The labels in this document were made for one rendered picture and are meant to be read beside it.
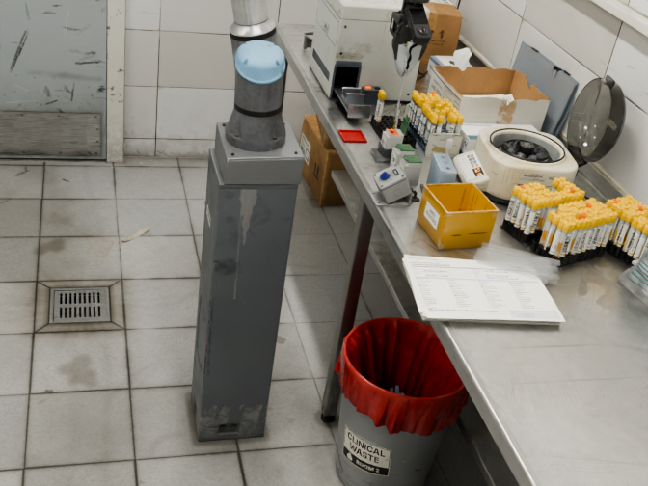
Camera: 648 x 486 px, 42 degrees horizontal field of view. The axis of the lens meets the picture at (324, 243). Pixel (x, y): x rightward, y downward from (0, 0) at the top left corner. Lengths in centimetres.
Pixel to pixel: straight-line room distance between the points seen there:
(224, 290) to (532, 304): 84
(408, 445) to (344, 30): 120
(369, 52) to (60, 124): 178
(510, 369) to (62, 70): 269
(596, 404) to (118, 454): 144
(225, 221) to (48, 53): 187
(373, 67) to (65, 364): 136
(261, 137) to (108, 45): 184
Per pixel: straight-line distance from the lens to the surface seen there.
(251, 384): 249
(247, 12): 213
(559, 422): 159
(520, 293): 186
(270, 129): 208
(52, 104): 394
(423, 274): 183
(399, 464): 240
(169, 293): 318
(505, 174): 219
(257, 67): 202
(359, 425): 234
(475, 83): 273
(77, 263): 334
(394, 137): 229
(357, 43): 260
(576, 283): 199
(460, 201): 208
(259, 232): 218
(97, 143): 401
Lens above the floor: 187
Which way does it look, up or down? 32 degrees down
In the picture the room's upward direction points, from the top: 9 degrees clockwise
